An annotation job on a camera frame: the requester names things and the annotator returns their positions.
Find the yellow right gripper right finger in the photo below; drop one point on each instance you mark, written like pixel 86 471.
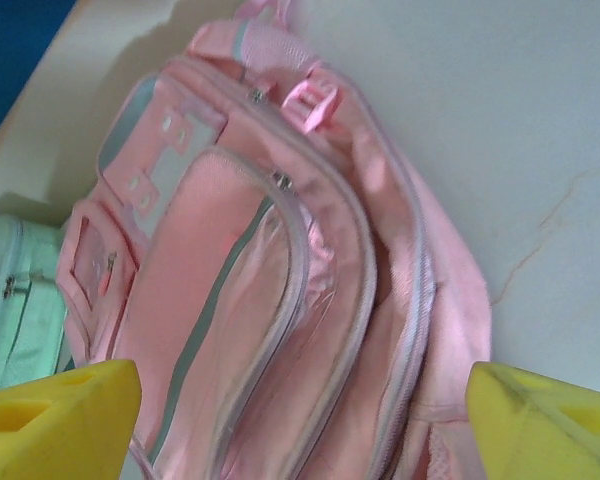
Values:
pixel 550 435

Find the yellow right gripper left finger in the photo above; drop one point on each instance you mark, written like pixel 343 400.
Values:
pixel 55 430

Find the pink backpack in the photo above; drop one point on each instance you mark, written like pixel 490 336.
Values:
pixel 280 250

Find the mint green zip case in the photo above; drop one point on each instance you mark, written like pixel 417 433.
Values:
pixel 20 310

